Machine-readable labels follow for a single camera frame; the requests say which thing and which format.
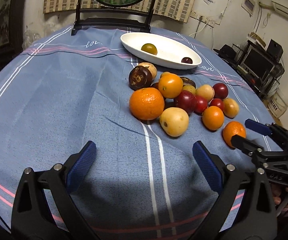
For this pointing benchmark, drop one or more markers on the black metal shelf rack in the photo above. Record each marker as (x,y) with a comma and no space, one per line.
(261,88)

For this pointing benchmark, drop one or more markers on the golden brown round fruit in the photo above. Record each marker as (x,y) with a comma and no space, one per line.
(231,108)

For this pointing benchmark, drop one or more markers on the dark red plum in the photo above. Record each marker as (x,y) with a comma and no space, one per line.
(186,101)

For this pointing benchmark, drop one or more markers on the large red plum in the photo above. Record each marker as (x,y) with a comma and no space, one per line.
(221,91)

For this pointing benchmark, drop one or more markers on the yellow orange persimmon fruit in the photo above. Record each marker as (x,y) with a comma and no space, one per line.
(170,86)

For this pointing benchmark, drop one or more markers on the blue striped tablecloth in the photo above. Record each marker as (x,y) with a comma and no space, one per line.
(66,90)

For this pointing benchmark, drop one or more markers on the black hat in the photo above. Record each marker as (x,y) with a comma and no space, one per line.
(226,51)

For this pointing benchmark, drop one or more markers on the green yellow round fruit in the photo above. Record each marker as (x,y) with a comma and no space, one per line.
(149,48)

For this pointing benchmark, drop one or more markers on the small dark plum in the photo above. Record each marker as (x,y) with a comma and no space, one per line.
(187,60)

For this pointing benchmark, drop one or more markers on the tan striped melon fruit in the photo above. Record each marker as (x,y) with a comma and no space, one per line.
(206,91)

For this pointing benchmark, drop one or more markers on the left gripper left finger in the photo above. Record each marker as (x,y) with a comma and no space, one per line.
(31,216)

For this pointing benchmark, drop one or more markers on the computer monitor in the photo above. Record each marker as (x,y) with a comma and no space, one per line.
(257,64)

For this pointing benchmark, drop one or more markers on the black speaker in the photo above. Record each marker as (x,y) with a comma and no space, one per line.
(275,50)

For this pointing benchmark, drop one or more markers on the wall power strip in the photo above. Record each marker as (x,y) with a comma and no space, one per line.
(208,20)

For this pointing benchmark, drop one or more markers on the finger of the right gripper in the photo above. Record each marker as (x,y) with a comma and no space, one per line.
(258,127)
(249,148)

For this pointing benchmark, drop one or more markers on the white plastic bucket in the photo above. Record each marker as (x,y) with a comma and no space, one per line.
(278,104)

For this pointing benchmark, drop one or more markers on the dark brown passionfruit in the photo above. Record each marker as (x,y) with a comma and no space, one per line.
(188,82)

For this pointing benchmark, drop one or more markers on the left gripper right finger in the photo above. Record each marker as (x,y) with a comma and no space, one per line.
(256,217)

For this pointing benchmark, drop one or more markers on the goldfish round screen ornament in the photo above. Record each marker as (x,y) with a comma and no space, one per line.
(143,8)

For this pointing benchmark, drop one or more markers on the dark framed painting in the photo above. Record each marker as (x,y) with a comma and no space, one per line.
(11,30)

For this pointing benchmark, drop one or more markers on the pale yellow round fruit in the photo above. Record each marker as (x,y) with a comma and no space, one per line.
(174,121)

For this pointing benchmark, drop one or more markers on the dark brown mangosteen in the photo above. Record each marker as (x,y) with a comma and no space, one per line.
(140,77)

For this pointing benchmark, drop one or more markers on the white oval plate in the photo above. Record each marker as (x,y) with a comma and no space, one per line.
(170,52)

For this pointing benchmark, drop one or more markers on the large orange mandarin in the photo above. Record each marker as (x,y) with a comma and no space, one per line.
(231,129)
(146,104)

